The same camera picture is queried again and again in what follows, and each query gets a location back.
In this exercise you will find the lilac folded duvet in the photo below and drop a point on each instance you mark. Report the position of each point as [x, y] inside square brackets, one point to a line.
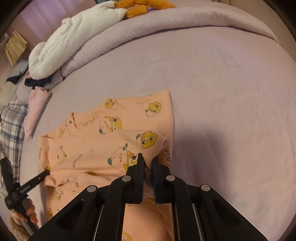
[203, 15]

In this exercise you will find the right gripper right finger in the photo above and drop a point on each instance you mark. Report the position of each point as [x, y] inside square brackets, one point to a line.
[199, 213]

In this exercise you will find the dark navy garment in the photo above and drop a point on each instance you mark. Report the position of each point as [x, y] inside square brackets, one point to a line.
[30, 82]

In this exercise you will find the grey pillow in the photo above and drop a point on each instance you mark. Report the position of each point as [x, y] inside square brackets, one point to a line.
[9, 90]

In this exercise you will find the striped pillow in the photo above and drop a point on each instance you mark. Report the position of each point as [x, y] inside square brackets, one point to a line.
[19, 70]

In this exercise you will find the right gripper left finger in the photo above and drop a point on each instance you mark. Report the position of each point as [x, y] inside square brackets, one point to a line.
[97, 213]

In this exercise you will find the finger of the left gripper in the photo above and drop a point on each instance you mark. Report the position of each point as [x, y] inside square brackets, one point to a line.
[36, 180]

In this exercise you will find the lilac bed sheet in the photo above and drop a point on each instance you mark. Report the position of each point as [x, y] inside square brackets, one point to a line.
[233, 100]

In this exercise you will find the yellow pleated lampshade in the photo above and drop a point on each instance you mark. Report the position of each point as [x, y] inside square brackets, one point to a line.
[15, 47]

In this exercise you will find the peach duck print shirt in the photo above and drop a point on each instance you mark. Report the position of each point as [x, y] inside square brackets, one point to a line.
[98, 146]

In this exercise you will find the folded pink garment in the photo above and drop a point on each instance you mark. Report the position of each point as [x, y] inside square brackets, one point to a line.
[38, 100]

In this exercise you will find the pink curtain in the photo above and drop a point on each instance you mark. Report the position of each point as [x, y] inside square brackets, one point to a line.
[37, 22]

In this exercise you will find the plaid pillow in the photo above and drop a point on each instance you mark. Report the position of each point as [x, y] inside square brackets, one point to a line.
[12, 133]

